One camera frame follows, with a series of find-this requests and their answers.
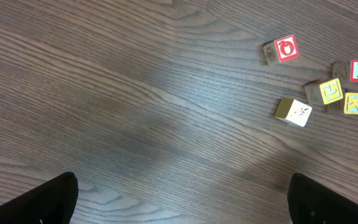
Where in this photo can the yellow U block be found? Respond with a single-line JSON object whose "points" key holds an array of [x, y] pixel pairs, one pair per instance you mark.
{"points": [[324, 93]]}

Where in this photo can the white picture block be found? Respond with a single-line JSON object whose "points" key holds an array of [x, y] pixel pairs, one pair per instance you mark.
{"points": [[293, 112]]}

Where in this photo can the yellow K block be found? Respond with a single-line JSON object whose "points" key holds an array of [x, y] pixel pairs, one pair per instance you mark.
{"points": [[348, 105]]}

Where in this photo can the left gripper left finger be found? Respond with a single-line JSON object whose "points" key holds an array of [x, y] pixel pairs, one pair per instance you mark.
{"points": [[50, 203]]}

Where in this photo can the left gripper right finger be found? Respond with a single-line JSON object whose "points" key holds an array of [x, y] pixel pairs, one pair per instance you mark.
{"points": [[310, 202]]}

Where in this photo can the red apple block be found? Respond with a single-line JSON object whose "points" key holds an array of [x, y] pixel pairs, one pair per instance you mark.
{"points": [[281, 50]]}

